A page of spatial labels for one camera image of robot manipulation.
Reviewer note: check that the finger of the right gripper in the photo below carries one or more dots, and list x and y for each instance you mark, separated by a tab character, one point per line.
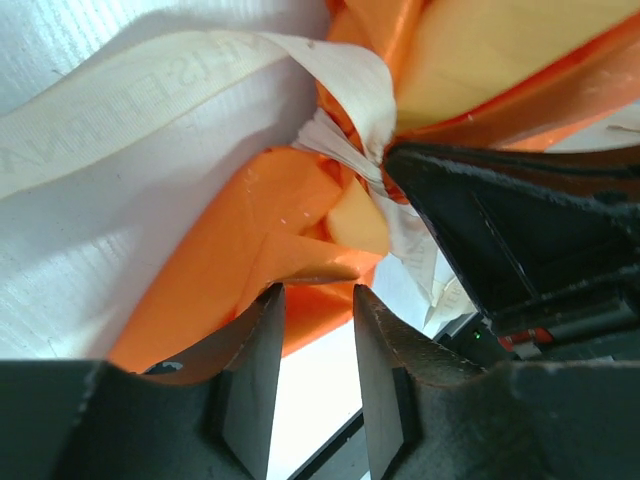
521	228

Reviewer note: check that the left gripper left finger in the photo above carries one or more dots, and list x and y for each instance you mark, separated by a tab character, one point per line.
242	360

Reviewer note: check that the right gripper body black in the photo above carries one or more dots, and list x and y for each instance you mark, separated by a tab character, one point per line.
596	325

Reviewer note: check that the cream ribbon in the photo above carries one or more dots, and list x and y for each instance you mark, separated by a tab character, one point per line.
103	108

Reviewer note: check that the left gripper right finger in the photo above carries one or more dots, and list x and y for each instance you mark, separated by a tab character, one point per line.
393	359

